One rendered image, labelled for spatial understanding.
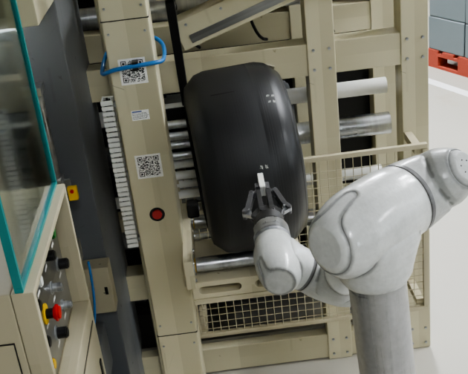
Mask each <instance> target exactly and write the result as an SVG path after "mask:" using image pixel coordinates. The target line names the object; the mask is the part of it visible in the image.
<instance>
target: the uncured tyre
mask: <svg viewBox="0 0 468 374"><path fill-rule="evenodd" d="M230 91H235V92H231V93H226V92H230ZM221 93H223V94H221ZM267 93H275V95H276V100H277V103H278V104H269V105H268V104H267V100H266V98H265V95H264V94H267ZM214 94H219V95H214ZM210 95H214V96H210ZM183 106H184V112H185V117H186V126H187V131H188V135H189V143H190V147H191V151H192V158H193V162H194V167H195V174H196V178H197V182H198V189H199V193H200V197H201V203H202V207H203V211H204V217H205V221H206V224H207V228H208V231H209V234H210V236H211V238H212V241H213V243H214V244H215V245H216V246H217V247H219V248H221V249H223V250H224V251H225V252H232V253H239V252H246V251H250V250H254V247H255V246H254V238H253V236H254V230H253V228H254V222H253V221H252V220H251V219H250V218H247V219H246V220H243V217H242V210H243V209H244V208H245V206H246V203H247V198H248V194H249V191H251V190H252V191H255V183H258V176H257V174H258V173H263V176H264V181H265V182H269V185H270V188H274V187H277V189H278V190H279V191H280V193H281V194H282V196H283V197H284V198H285V200H286V201H287V202H288V203H290V204H291V207H292V214H288V213H287V214H285V217H284V221H285V222H286V223H287V224H288V227H289V231H290V235H291V237H292V238H293V239H296V238H297V237H298V236H299V235H300V233H301V232H302V230H303V229H304V227H305V226H306V225H307V222H308V189H307V180H306V173H305V162H304V157H303V153H302V145H301V141H300V137H299V131H298V128H297V124H296V119H295V116H294V113H293V109H292V105H291V103H290V98H289V96H288V93H287V89H286V87H285V84H284V82H283V80H282V78H281V76H280V74H279V73H278V72H277V71H276V70H274V69H272V68H271V67H269V66H268V65H266V64H265V63H262V62H248V63H244V64H240V65H233V66H228V67H224V68H216V69H212V70H205V71H201V72H200V73H197V74H195V75H194V76H193V77H192V78H191V79H190V80H189V82H188V83H187V84H186V86H185V87H184V89H183ZM265 162H269V166H270V170H269V171H263V172H259V163H265Z"/></svg>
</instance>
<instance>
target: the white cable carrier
mask: <svg viewBox="0 0 468 374"><path fill-rule="evenodd" d="M100 104H101V107H102V111H103V116H104V118H103V120H104V124H105V131H106V132H107V134H106V136H107V137H108V147H109V148H110V149H109V152H110V153H111V162H112V167H113V172H114V177H115V182H116V187H117V192H118V197H119V201H120V210H121V215H122V216H123V225H124V229H125V235H126V239H127V240H126V241H127V246H128V248H134V247H139V241H140V235H139V234H138V231H137V223H136V218H135V213H134V205H133V201H132V197H131V191H130V186H129V174H128V170H127V168H126V161H125V157H124V153H123V147H122V146H123V144H122V142H121V136H120V129H119V127H118V126H119V122H118V118H117V112H116V104H115V101H114V96H102V99H101V102H100ZM104 106H105V107H104ZM113 116H114V117H113ZM115 126H116V127H115ZM116 131H117V132H116Z"/></svg>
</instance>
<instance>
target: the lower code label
mask: <svg viewBox="0 0 468 374"><path fill-rule="evenodd" d="M134 159H135V164H136V168H137V176H138V179H146V178H152V177H163V168H162V163H161V158H160V153H156V154H146V155H140V156H134Z"/></svg>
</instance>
